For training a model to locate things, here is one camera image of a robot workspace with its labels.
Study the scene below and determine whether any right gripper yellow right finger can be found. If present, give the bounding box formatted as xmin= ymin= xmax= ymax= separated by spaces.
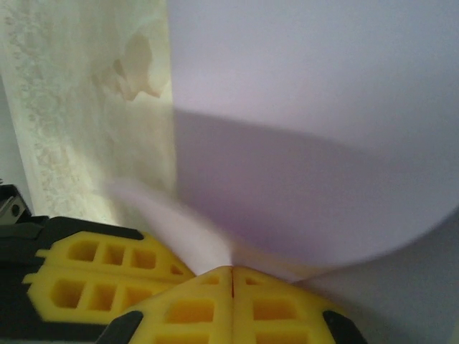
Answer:
xmin=232 ymin=267 xmax=370 ymax=344

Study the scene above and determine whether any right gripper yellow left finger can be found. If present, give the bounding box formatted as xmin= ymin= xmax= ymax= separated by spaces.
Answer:
xmin=95 ymin=267 xmax=233 ymax=344

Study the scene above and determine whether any purple paper sheet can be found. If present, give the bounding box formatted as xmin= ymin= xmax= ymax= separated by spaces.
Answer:
xmin=107 ymin=0 xmax=459 ymax=284

